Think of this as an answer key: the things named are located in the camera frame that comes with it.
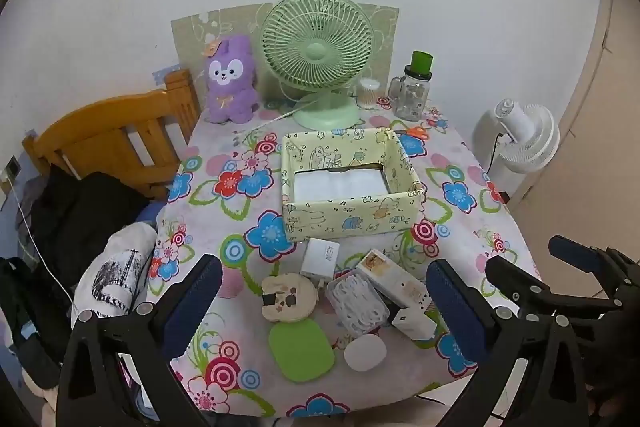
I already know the black backpack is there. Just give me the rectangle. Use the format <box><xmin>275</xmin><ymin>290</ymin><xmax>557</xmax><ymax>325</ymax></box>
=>
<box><xmin>0</xmin><ymin>257</ymin><xmax>63</xmax><ymax>388</ymax></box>

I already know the cotton swab container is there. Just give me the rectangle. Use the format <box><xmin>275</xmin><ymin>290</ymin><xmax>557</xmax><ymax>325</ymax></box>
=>
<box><xmin>356</xmin><ymin>78</ymin><xmax>382</xmax><ymax>109</ymax></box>

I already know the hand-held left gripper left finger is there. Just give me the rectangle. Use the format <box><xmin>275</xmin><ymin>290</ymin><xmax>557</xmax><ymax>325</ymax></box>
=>
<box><xmin>56</xmin><ymin>253</ymin><xmax>224</xmax><ymax>427</ymax></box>

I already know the large white charger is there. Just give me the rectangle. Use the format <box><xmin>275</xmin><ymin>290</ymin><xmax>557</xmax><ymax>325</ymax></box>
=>
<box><xmin>300</xmin><ymin>237</ymin><xmax>341</xmax><ymax>282</ymax></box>

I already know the white rounded puck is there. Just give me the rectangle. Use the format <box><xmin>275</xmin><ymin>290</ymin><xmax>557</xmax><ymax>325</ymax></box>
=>
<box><xmin>343</xmin><ymin>335</ymin><xmax>388</xmax><ymax>373</ymax></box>

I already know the purple plush bunny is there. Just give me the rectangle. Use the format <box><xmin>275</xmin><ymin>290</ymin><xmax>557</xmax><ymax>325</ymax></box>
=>
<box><xmin>202</xmin><ymin>34</ymin><xmax>261</xmax><ymax>125</ymax></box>

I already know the white folded cloth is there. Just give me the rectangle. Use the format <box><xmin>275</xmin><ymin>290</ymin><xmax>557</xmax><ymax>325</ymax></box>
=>
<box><xmin>293</xmin><ymin>167</ymin><xmax>392</xmax><ymax>202</ymax></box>

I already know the black clothing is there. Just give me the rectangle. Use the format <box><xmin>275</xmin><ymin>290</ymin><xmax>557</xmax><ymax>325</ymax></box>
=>
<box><xmin>30</xmin><ymin>167</ymin><xmax>151</xmax><ymax>268</ymax></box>

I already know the green rounded square pad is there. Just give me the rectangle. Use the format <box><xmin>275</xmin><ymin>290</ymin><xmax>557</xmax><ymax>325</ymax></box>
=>
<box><xmin>268</xmin><ymin>319</ymin><xmax>336</xmax><ymax>384</ymax></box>

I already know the small white charger cube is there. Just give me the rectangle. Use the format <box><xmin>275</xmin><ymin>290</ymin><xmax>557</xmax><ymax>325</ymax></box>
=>
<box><xmin>391</xmin><ymin>307</ymin><xmax>437</xmax><ymax>341</ymax></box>

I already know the long white box orange label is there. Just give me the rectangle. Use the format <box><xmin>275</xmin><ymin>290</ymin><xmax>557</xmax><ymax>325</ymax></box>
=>
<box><xmin>356</xmin><ymin>248</ymin><xmax>435</xmax><ymax>313</ymax></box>

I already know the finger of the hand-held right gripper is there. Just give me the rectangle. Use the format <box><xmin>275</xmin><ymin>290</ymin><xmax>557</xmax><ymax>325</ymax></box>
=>
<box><xmin>548</xmin><ymin>235</ymin><xmax>640</xmax><ymax>294</ymax></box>
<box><xmin>485</xmin><ymin>255</ymin><xmax>615</xmax><ymax>319</ymax></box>

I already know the thin white cable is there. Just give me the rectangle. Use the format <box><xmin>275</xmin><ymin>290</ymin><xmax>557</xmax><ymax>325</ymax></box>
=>
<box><xmin>4</xmin><ymin>177</ymin><xmax>76</xmax><ymax>308</ymax></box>

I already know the white fan power cord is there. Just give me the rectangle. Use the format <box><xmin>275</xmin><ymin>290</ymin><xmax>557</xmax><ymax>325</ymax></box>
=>
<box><xmin>234</xmin><ymin>106</ymin><xmax>303</xmax><ymax>135</ymax></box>

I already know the yellow cartoon print storage box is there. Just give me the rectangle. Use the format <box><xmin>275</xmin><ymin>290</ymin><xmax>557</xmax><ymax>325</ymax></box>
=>
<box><xmin>280</xmin><ymin>127</ymin><xmax>423</xmax><ymax>244</ymax></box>

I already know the glass jar with green lid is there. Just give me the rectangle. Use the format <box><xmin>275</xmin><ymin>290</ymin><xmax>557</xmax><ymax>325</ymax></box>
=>
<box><xmin>387</xmin><ymin>51</ymin><xmax>434</xmax><ymax>122</ymax></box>

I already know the green desk fan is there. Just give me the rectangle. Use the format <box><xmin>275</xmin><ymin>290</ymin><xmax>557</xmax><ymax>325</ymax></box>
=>
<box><xmin>260</xmin><ymin>0</ymin><xmax>375</xmax><ymax>132</ymax></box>

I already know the beige bear-shaped case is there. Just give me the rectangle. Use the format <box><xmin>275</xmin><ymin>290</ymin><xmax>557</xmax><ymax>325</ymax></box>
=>
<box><xmin>261</xmin><ymin>273</ymin><xmax>317</xmax><ymax>324</ymax></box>

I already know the black fan cable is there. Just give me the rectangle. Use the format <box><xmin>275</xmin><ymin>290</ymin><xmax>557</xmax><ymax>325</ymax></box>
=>
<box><xmin>486</xmin><ymin>133</ymin><xmax>507</xmax><ymax>175</ymax></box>

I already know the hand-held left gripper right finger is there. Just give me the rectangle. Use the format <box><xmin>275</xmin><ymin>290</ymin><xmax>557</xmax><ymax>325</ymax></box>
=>
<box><xmin>425</xmin><ymin>258</ymin><xmax>601</xmax><ymax>427</ymax></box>

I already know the beige door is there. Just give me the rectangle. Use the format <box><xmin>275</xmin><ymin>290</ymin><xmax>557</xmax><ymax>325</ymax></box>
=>
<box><xmin>507</xmin><ymin>0</ymin><xmax>640</xmax><ymax>298</ymax></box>

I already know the beige cartoon print cardboard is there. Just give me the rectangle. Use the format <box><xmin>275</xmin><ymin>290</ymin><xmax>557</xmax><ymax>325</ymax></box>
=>
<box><xmin>170</xmin><ymin>2</ymin><xmax>401</xmax><ymax>118</ymax></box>

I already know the floral tablecloth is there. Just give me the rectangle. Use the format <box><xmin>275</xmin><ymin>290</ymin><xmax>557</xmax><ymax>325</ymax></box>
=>
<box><xmin>145</xmin><ymin>99</ymin><xmax>543</xmax><ymax>419</ymax></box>

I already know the white floor fan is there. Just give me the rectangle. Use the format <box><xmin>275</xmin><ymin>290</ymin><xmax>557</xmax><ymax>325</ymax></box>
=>
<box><xmin>471</xmin><ymin>98</ymin><xmax>561</xmax><ymax>188</ymax></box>

